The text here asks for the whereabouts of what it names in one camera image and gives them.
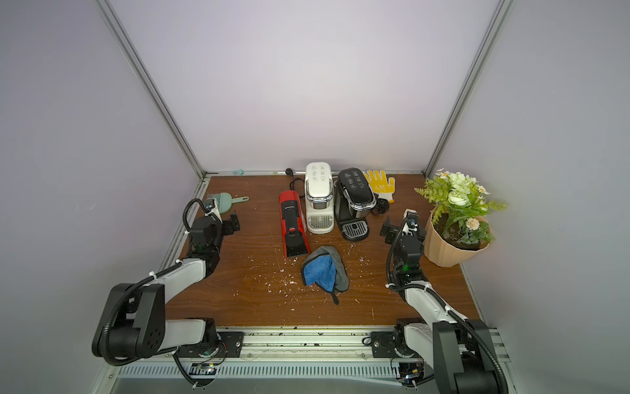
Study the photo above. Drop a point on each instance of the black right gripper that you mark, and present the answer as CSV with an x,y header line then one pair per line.
x,y
390,231

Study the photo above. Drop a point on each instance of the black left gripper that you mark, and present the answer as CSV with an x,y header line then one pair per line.
x,y
229,229

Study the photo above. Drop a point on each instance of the red coffee machine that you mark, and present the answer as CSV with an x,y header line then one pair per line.
x,y
294,238

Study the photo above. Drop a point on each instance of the grey blue microfiber cloth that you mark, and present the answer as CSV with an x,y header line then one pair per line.
x,y
326,269

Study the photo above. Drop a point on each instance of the white coffee machine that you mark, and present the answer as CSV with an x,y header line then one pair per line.
x,y
319,195

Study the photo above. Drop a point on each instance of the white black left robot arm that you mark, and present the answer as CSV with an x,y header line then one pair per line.
x,y
134,324

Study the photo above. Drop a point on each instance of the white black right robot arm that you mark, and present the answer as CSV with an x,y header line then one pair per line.
x,y
459,350

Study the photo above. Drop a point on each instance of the black coffee machine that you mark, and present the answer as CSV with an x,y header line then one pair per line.
x,y
353,202

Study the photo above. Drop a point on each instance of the green hand brush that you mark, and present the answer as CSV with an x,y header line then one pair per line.
x,y
227,201

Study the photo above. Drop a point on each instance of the yellow work glove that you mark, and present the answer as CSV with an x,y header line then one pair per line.
x,y
382,185

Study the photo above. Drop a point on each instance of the potted artificial plant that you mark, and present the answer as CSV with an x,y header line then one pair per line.
x,y
457,227

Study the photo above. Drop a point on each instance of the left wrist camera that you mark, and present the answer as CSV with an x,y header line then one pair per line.
x,y
212,207

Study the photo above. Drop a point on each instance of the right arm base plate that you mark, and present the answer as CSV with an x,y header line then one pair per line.
x,y
389,345

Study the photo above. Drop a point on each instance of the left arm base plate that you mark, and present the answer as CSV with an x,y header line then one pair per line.
x,y
223,345

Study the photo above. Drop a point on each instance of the aluminium rail frame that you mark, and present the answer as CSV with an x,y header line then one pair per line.
x,y
306,352

